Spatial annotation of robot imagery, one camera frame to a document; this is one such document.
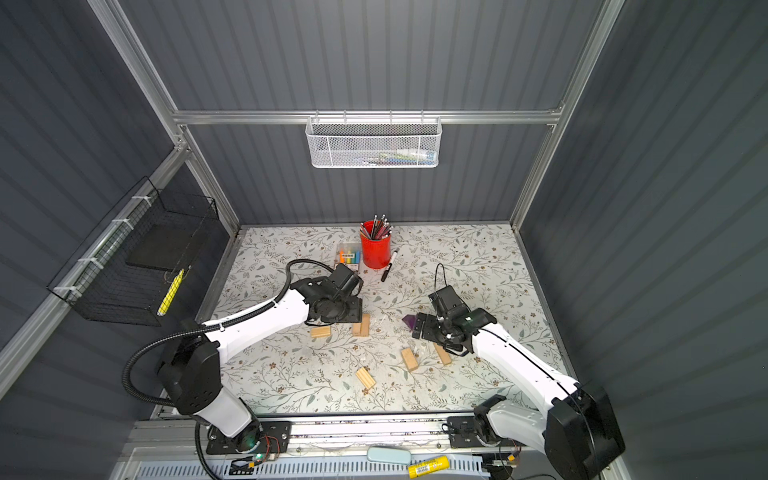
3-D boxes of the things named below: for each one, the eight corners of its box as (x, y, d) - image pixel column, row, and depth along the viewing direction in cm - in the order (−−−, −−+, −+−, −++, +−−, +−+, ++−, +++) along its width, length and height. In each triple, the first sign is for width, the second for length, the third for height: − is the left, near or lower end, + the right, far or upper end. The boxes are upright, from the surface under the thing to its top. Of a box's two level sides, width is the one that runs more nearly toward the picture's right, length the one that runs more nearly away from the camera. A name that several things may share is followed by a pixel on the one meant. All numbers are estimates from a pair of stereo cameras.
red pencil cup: (370, 272, 108) (367, 245, 96) (359, 250, 115) (355, 221, 103) (396, 263, 111) (396, 235, 99) (384, 242, 117) (383, 213, 106)
